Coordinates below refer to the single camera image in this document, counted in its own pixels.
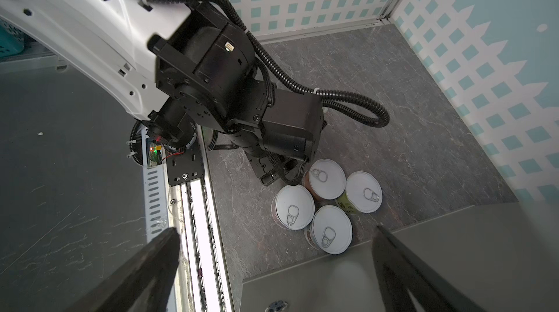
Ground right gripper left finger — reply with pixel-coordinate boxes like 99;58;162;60
66;228;181;311

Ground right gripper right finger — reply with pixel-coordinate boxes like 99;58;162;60
372;226;483;311

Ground yellow label can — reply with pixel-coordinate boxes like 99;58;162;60
271;185;315;231

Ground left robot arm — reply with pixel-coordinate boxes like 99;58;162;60
1;0;390;185

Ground beige metal cabinet counter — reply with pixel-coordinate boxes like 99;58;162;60
240;201;558;311

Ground pink front can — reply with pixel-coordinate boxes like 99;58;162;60
304;205;353;255

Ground green label can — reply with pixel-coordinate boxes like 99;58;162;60
336;171;383;214

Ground can under stacked can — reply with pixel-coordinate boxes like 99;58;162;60
303;159;346;201

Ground green circuit board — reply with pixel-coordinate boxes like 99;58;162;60
146;137;162;168

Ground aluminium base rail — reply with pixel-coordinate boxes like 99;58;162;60
142;127;234;311

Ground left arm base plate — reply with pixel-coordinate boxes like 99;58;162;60
164;144;205;187

